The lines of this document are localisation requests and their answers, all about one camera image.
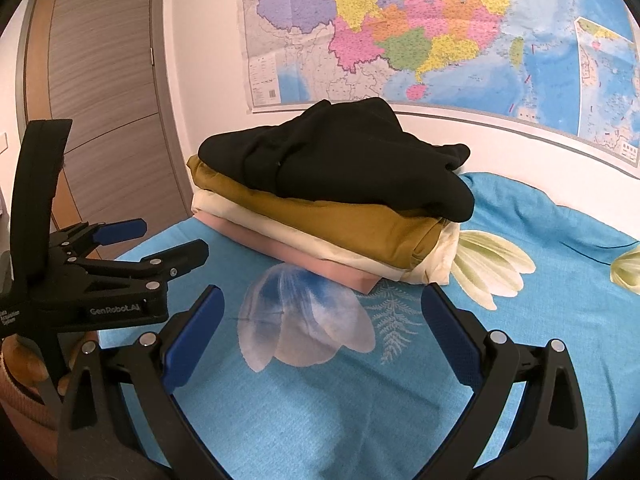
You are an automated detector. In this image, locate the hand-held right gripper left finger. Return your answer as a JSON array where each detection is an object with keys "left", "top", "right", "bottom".
[{"left": 57, "top": 284, "right": 226, "bottom": 480}]

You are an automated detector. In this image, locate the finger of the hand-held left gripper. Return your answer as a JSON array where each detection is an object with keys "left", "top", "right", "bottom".
[
  {"left": 49, "top": 217, "right": 147, "bottom": 262},
  {"left": 66, "top": 239, "right": 210, "bottom": 296}
]

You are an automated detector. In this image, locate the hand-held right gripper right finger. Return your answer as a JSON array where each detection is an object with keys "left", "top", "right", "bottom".
[{"left": 421, "top": 282, "right": 588, "bottom": 480}]

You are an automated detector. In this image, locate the black cardigan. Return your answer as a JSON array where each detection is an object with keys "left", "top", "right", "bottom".
[{"left": 198, "top": 98, "right": 475, "bottom": 223}]

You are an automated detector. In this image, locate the person's left hand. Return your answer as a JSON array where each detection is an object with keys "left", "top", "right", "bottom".
[{"left": 0, "top": 335, "right": 49, "bottom": 392}]

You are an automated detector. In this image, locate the cream folded garment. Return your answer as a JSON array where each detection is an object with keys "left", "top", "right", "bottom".
[{"left": 191, "top": 189, "right": 461, "bottom": 285}]

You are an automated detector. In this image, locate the pink folded garment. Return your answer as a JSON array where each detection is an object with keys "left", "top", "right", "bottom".
[{"left": 192, "top": 211, "right": 381, "bottom": 295}]

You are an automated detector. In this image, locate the wooden door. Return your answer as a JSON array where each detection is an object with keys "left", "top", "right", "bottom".
[{"left": 15, "top": 0, "right": 193, "bottom": 241}]

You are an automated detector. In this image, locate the mustard folded garment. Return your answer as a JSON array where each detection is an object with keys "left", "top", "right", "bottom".
[{"left": 187, "top": 156, "right": 446, "bottom": 268}]

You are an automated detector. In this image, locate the blue floral bed sheet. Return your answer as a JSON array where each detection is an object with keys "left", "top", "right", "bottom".
[{"left": 97, "top": 171, "right": 640, "bottom": 480}]

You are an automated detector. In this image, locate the colourful wall map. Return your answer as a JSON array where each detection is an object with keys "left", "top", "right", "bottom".
[{"left": 240, "top": 0, "right": 640, "bottom": 178}]

